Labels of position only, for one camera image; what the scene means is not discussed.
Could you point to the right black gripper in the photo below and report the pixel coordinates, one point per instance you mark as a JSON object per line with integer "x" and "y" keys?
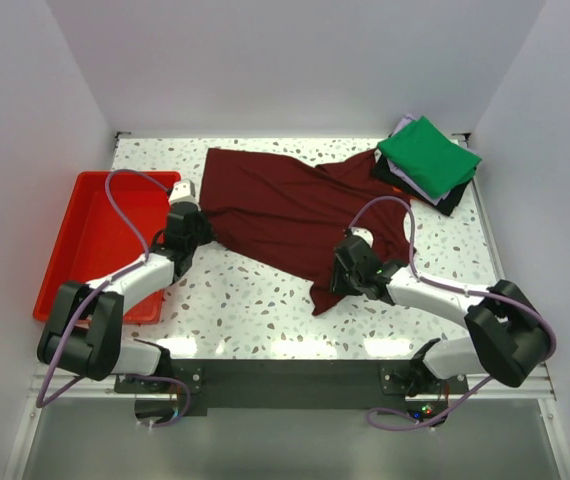
{"x": 340, "y": 270}

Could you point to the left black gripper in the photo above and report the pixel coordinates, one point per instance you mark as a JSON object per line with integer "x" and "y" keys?
{"x": 200, "y": 227}

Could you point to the dark red t shirt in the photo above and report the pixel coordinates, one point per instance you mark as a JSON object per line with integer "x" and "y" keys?
{"x": 279, "y": 211}

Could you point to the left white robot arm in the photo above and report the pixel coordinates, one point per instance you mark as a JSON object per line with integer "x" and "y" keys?
{"x": 83, "y": 334}

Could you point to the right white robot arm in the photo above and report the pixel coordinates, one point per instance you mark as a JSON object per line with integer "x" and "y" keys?
{"x": 507, "y": 337}

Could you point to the red plastic bin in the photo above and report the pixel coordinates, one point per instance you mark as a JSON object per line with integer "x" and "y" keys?
{"x": 93, "y": 240}

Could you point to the lilac folded t shirt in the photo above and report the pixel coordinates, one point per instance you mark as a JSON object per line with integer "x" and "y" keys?
{"x": 410, "y": 175}

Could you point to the black folded t shirt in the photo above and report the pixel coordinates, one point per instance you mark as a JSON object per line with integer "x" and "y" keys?
{"x": 422, "y": 162}

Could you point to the green folded t shirt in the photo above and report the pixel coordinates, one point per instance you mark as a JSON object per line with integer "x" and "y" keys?
{"x": 427, "y": 155}

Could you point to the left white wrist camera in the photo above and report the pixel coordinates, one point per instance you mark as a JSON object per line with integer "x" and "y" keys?
{"x": 183, "y": 191}

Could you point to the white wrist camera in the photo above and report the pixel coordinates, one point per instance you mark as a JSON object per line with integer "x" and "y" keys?
{"x": 363, "y": 233}
{"x": 183, "y": 191}

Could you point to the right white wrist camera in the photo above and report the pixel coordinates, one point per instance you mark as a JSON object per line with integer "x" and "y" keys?
{"x": 363, "y": 233}

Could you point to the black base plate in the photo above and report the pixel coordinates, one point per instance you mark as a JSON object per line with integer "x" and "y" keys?
{"x": 305, "y": 384}

